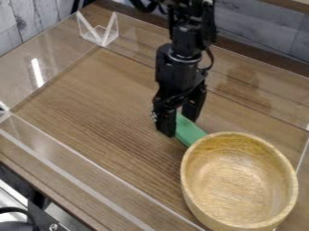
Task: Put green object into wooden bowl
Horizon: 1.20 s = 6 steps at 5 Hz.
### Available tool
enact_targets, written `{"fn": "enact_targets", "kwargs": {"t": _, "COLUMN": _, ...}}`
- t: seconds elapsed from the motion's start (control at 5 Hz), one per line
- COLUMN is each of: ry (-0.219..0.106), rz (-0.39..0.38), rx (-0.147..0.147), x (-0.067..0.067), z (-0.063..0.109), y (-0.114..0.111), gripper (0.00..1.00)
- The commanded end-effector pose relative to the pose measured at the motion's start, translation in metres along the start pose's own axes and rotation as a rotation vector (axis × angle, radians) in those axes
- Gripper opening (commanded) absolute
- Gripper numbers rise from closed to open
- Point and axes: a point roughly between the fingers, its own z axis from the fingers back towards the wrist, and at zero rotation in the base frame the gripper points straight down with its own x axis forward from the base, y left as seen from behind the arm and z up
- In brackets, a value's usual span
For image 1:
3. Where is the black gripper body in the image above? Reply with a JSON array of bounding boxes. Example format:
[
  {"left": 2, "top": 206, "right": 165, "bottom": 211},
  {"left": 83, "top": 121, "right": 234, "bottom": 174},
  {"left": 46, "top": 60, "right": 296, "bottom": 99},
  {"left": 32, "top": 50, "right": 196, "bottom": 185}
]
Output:
[{"left": 153, "top": 43, "right": 208, "bottom": 109}]

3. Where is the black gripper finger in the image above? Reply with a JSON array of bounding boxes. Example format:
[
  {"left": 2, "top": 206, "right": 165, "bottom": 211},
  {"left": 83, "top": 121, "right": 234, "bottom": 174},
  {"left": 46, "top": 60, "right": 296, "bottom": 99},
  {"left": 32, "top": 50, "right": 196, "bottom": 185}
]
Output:
[
  {"left": 153, "top": 106, "right": 177, "bottom": 137},
  {"left": 182, "top": 84, "right": 206, "bottom": 122}
]

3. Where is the green rectangular block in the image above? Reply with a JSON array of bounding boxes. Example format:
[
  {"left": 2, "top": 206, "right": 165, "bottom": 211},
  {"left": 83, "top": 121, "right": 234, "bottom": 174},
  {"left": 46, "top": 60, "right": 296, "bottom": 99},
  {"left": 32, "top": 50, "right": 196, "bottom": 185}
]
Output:
[{"left": 175, "top": 114, "right": 208, "bottom": 147}]

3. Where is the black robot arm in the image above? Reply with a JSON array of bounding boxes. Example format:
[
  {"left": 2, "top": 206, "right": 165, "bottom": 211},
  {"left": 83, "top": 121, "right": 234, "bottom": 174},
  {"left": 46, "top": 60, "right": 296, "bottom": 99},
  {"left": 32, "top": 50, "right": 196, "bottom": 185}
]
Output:
[{"left": 130, "top": 0, "right": 217, "bottom": 137}]

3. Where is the wooden bowl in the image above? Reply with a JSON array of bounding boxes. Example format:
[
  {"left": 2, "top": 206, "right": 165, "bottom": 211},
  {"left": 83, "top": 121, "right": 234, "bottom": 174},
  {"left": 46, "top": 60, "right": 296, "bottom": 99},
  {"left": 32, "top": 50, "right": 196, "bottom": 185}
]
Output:
[{"left": 179, "top": 132, "right": 299, "bottom": 231}]

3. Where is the clear acrylic tray wall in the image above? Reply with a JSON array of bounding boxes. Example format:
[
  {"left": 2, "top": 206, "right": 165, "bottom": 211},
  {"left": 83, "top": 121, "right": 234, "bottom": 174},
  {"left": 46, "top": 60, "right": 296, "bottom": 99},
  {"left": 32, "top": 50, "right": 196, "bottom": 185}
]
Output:
[{"left": 0, "top": 5, "right": 309, "bottom": 231}]

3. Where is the clear acrylic corner bracket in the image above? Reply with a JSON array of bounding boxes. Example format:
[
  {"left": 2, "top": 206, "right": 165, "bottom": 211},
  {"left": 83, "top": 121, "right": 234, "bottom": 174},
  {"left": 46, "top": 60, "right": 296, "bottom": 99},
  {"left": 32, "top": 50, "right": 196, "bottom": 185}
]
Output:
[{"left": 76, "top": 12, "right": 118, "bottom": 47}]

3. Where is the black metal bracket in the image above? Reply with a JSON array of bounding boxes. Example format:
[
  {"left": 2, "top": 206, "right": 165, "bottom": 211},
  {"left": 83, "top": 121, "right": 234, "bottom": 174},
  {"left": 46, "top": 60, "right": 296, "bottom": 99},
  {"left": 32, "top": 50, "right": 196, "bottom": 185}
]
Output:
[{"left": 28, "top": 200, "right": 62, "bottom": 231}]

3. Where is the black cable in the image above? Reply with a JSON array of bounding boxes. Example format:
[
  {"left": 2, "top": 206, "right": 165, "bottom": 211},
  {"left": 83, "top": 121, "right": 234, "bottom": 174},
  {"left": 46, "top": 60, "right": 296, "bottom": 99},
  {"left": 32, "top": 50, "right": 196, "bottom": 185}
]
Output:
[{"left": 0, "top": 207, "right": 40, "bottom": 231}]

